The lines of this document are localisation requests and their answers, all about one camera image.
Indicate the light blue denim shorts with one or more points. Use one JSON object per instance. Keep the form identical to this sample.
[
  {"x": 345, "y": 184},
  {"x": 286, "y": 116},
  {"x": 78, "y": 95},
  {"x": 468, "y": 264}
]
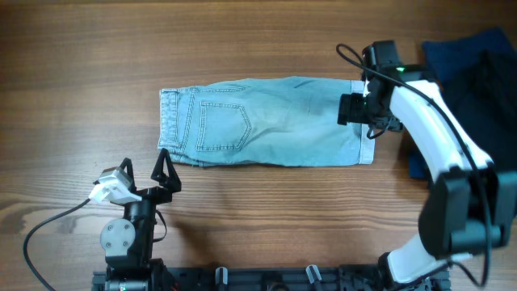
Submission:
[{"x": 290, "y": 122}]

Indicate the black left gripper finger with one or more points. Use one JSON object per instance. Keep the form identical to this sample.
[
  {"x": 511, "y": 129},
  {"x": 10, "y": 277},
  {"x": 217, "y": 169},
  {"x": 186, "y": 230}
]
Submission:
[
  {"x": 165, "y": 174},
  {"x": 126, "y": 167}
]

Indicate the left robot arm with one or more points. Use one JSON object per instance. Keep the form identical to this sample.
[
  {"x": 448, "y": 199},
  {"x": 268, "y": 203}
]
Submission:
[{"x": 128, "y": 241}]

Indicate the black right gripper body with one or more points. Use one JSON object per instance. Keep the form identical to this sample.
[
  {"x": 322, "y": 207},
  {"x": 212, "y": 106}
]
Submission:
[{"x": 361, "y": 109}]

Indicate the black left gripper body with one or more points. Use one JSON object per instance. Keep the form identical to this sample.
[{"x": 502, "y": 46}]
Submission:
[{"x": 155, "y": 195}]

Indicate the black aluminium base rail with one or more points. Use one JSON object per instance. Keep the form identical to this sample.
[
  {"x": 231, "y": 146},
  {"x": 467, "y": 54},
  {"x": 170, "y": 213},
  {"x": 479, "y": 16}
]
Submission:
[{"x": 344, "y": 278}]

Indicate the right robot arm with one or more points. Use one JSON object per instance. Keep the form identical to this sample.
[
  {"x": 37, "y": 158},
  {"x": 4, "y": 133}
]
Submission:
[{"x": 471, "y": 205}]

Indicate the navy blue garment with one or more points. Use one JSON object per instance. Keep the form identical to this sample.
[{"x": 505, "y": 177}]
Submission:
[{"x": 444, "y": 59}]

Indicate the black garment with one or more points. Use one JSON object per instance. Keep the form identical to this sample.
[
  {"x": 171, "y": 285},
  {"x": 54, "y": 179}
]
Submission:
[{"x": 482, "y": 98}]

